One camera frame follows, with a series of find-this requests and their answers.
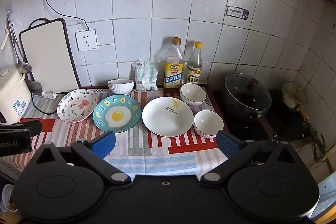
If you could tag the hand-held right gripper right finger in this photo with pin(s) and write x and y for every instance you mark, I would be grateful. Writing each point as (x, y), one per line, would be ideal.
(227, 145)

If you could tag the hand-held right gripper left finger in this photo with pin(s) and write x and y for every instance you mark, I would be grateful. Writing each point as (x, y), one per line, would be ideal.
(105, 144)

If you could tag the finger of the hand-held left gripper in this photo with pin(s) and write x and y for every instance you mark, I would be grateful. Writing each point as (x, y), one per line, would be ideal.
(34, 128)

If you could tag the blue fried egg print plate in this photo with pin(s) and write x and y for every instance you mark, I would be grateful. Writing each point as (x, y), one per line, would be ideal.
(117, 115)

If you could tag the pink rabbit print plate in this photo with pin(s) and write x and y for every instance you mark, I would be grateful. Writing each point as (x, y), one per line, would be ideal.
(77, 106)

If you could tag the white plate with sun print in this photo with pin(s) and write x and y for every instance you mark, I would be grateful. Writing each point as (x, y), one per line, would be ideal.
(168, 117)

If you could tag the white ribbed bowl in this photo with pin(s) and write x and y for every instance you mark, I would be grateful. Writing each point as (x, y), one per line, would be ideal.
(208, 124)
(193, 95)
(120, 87)

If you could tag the white plastic holder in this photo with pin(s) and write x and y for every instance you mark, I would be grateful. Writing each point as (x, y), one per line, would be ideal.
(49, 95)

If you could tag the white rice cooker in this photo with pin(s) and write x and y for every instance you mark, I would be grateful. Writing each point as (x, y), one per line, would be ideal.
(13, 98)

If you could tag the black pot with glass lid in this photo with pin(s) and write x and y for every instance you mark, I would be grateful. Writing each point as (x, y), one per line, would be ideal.
(248, 98)

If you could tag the striped red blue table cloth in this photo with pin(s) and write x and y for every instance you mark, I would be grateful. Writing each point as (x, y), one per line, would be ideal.
(157, 151)

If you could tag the black gas stove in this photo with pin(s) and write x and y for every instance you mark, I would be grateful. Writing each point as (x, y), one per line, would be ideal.
(286, 124)

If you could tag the metal ladle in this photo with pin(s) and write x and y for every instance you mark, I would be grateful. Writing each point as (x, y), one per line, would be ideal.
(22, 66)

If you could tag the cream cutting board dark rim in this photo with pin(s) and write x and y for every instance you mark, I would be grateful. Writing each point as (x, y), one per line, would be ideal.
(44, 56)

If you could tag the white salt bag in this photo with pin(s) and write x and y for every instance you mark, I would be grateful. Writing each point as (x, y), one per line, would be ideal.
(145, 74)

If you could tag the small cream enamel pot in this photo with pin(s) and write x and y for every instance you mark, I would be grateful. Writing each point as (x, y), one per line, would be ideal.
(294, 96)

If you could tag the clear vinegar bottle yellow cap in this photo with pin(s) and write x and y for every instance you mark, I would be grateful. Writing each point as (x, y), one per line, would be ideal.
(194, 69)

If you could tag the rusty pipe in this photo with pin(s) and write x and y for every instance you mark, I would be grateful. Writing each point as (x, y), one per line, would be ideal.
(319, 155)

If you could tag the cooking wine bottle yellow label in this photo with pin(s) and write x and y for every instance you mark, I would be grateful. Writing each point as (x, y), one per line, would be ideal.
(173, 69)

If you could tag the white wall socket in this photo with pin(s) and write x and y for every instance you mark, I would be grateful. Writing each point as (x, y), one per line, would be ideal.
(86, 40)

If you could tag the clear wall hook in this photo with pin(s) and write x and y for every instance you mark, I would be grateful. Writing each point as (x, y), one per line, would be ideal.
(9, 9)

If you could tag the wall sticker label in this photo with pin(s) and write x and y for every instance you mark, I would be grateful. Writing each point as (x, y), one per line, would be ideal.
(237, 13)

